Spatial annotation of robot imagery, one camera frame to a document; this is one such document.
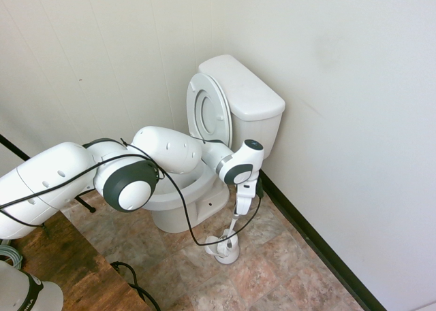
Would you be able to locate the black power cable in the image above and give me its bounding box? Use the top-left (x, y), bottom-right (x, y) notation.
top-left (110, 261), bottom-right (161, 311)

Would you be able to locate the white ceramic toilet bowl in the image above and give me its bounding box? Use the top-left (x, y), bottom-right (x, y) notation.
top-left (142, 144), bottom-right (233, 233)

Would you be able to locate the white toilet brush holder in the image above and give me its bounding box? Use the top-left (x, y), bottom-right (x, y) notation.
top-left (205, 235), bottom-right (240, 266)

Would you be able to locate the white toilet tank lid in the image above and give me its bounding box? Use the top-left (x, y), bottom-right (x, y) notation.
top-left (198, 54), bottom-right (286, 120)

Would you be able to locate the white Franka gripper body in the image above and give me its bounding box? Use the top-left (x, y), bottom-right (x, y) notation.
top-left (234, 180), bottom-right (259, 218)

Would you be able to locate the white toilet seat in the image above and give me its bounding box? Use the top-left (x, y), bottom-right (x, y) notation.
top-left (185, 71), bottom-right (234, 148)

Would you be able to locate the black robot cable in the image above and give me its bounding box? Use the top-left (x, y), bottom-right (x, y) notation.
top-left (0, 137), bottom-right (265, 247)

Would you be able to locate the white toilet brush grey grip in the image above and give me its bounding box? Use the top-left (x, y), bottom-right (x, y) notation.
top-left (217, 212), bottom-right (239, 257)

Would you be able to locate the white toilet tank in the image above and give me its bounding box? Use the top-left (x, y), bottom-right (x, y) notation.
top-left (228, 101), bottom-right (285, 161)

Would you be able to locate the brown wooden table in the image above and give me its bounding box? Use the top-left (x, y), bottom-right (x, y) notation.
top-left (0, 205), bottom-right (153, 311)

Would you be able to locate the grey coiled cable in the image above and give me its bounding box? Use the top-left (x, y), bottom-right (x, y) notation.
top-left (0, 245), bottom-right (25, 270)

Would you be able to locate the black baseboard behind toilet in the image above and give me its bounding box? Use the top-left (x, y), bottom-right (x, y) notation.
top-left (260, 173), bottom-right (389, 311)

